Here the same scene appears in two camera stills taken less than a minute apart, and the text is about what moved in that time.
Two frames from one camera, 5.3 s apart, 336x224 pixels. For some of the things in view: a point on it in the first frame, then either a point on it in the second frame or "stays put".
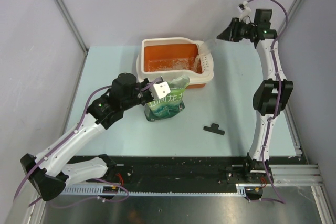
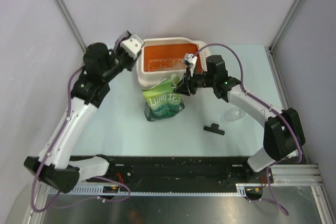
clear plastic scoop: x=207 y=46 -> x=234 y=114
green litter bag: x=164 y=107 stays put
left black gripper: x=150 y=97 -> x=119 y=48
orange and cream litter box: x=168 y=57 stays put
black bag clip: x=214 y=129 stays put
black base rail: x=173 y=173 stays put
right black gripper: x=230 y=33 -> x=186 y=86
